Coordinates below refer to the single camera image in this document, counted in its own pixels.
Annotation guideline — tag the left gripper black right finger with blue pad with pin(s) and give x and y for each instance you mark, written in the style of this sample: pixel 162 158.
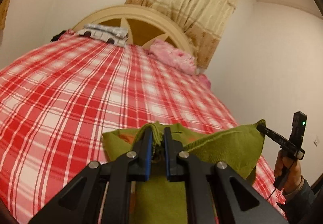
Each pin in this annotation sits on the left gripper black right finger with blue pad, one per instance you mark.
pixel 215 193

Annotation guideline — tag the grey white patterned pillow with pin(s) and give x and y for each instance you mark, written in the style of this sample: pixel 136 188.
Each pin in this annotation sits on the grey white patterned pillow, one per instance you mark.
pixel 117 36

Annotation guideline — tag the green orange striped sweater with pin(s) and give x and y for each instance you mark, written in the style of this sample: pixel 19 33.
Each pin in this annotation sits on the green orange striped sweater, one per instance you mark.
pixel 161 201

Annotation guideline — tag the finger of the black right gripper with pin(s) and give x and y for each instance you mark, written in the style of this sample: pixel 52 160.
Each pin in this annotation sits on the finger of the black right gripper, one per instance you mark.
pixel 279 139

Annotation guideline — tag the red white plaid bedsheet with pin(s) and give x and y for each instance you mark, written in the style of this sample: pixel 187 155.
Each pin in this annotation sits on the red white plaid bedsheet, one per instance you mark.
pixel 58 100

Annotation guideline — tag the person's right hand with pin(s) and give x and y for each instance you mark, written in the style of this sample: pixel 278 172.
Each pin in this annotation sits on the person's right hand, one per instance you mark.
pixel 294 177

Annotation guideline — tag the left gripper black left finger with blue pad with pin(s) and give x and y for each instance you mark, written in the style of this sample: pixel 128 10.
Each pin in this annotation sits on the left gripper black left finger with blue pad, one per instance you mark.
pixel 100 193

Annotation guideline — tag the dark sleeve forearm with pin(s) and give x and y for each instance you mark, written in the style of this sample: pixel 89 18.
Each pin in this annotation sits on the dark sleeve forearm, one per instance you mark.
pixel 297 203

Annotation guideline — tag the beige curtain valance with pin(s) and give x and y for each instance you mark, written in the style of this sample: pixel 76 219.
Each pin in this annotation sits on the beige curtain valance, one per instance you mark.
pixel 3 12

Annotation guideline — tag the cream wooden headboard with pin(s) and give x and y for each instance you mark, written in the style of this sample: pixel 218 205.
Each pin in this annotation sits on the cream wooden headboard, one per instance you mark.
pixel 144 25

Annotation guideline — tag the pink folded blanket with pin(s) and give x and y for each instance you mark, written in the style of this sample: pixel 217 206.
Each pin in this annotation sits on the pink folded blanket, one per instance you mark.
pixel 172 56

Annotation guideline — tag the white wall socket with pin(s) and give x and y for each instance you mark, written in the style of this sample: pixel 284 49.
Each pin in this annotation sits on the white wall socket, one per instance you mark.
pixel 316 141

